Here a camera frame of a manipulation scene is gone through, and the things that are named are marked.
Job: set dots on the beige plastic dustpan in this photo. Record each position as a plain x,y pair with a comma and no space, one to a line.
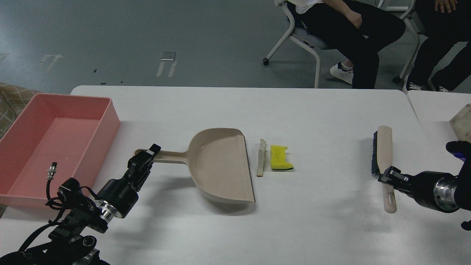
217,160

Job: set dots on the pink plastic bin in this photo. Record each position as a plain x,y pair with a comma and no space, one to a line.
76,132

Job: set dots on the seated person black trousers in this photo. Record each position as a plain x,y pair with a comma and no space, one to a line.
357,30

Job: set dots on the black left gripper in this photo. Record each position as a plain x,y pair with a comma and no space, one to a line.
118,196

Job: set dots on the yellow sponge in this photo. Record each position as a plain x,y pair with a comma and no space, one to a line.
278,158

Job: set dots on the beige stone block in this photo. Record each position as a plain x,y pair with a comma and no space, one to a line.
461,124

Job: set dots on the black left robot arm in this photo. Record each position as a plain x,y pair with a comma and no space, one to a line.
60,242

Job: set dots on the toast bread slice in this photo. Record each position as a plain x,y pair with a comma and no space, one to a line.
261,158

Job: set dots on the white office chair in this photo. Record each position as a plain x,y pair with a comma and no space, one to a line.
299,36

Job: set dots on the beige hand brush black bristles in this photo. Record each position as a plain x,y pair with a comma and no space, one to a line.
382,159

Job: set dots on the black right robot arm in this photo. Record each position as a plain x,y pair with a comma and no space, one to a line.
461,150

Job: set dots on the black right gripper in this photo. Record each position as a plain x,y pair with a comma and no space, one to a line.
433,190

